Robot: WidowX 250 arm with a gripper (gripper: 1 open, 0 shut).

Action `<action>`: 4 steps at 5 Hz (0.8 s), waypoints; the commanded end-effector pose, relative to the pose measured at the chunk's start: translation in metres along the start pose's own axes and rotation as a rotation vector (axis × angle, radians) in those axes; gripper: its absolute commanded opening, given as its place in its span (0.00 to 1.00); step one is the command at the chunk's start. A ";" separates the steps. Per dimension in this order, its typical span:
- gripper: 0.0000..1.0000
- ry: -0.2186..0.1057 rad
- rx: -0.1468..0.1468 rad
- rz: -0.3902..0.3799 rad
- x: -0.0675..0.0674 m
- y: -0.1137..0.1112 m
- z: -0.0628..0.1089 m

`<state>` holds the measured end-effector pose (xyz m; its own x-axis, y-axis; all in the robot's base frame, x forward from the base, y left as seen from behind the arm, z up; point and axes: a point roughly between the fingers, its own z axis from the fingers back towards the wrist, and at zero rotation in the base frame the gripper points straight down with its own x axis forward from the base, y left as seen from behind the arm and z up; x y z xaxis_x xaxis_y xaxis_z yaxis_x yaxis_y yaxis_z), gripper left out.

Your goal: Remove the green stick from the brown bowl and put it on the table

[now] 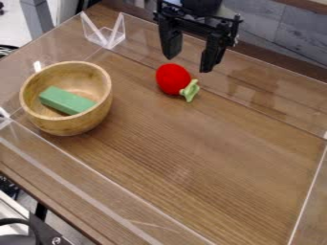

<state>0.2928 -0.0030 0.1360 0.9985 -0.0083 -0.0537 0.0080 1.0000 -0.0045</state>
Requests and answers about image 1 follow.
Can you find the green rectangular block stick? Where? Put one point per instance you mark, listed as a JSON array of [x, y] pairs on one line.
[[64, 101]]

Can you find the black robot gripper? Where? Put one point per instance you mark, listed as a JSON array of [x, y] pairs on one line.
[[200, 17]]

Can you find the black table clamp mount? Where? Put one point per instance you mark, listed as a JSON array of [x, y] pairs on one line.
[[24, 228]]

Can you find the clear acrylic table barrier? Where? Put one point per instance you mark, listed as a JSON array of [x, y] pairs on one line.
[[223, 170]]

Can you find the light wooden bowl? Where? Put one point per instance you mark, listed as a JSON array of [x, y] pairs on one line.
[[79, 77]]

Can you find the clear acrylic corner bracket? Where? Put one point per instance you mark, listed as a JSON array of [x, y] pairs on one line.
[[104, 36]]

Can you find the red plush strawberry toy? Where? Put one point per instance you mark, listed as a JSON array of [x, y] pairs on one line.
[[176, 82]]

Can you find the grey post behind table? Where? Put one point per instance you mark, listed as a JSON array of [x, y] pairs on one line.
[[38, 17]]

